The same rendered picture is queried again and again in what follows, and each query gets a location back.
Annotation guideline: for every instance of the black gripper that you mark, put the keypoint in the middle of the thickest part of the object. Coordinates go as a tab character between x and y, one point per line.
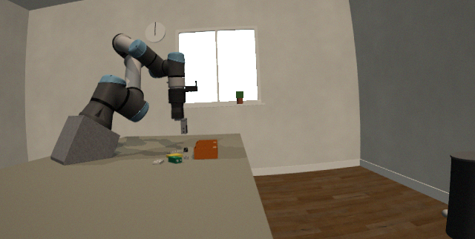
177	96

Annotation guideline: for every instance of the orange three-compartment bin rack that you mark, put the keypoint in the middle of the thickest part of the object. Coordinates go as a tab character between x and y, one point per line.
204	150

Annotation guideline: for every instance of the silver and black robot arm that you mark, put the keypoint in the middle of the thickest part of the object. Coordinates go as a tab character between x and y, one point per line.
111	93

